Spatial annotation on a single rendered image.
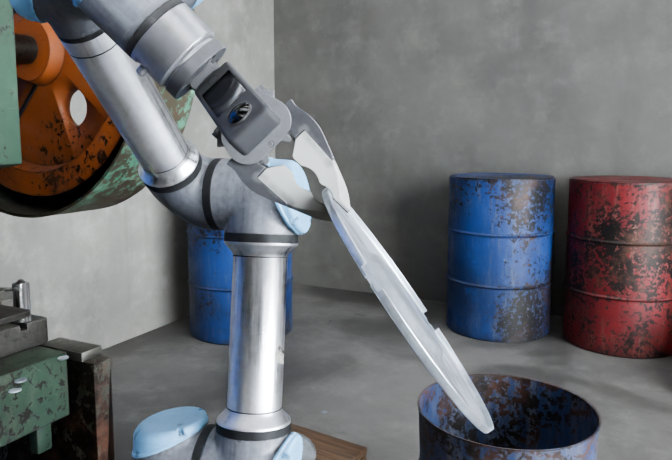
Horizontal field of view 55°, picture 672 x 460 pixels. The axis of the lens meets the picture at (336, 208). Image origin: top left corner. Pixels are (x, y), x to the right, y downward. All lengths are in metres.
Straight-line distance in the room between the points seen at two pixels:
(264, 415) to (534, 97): 3.36
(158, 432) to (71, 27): 0.60
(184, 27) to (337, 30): 3.98
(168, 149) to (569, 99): 3.36
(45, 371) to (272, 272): 0.71
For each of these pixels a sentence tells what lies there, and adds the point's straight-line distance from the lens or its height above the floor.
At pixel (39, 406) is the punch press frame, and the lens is 1.57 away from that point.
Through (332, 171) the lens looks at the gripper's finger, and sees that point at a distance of 0.64.
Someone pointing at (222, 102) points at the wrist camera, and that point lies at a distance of 0.60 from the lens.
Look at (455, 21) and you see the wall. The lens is 4.30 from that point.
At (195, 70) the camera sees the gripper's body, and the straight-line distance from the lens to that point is 0.63.
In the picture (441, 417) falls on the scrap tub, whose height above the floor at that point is 0.38.
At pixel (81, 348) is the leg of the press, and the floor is 0.64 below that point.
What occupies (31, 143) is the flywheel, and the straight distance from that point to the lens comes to 1.84.
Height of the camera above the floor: 1.13
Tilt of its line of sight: 7 degrees down
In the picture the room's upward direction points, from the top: straight up
